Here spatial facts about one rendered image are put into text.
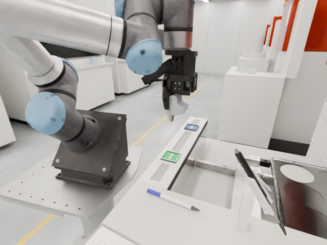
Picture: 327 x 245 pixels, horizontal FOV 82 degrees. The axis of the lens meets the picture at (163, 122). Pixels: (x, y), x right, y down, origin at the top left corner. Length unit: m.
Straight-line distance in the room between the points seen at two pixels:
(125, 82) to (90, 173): 4.37
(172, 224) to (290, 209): 0.35
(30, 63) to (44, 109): 0.13
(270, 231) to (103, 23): 0.52
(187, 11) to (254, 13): 8.03
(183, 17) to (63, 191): 0.70
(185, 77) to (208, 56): 8.14
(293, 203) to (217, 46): 8.09
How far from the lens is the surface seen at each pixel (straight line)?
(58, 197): 0.81
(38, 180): 0.93
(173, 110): 0.56
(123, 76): 5.03
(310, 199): 0.74
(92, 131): 0.75
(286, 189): 0.74
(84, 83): 3.90
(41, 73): 0.68
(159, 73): 0.55
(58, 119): 0.64
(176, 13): 0.51
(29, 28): 0.39
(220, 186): 0.79
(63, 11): 0.39
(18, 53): 0.64
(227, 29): 8.54
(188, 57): 0.52
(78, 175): 0.82
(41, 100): 0.67
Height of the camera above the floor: 1.33
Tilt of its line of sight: 23 degrees down
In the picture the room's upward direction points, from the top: straight up
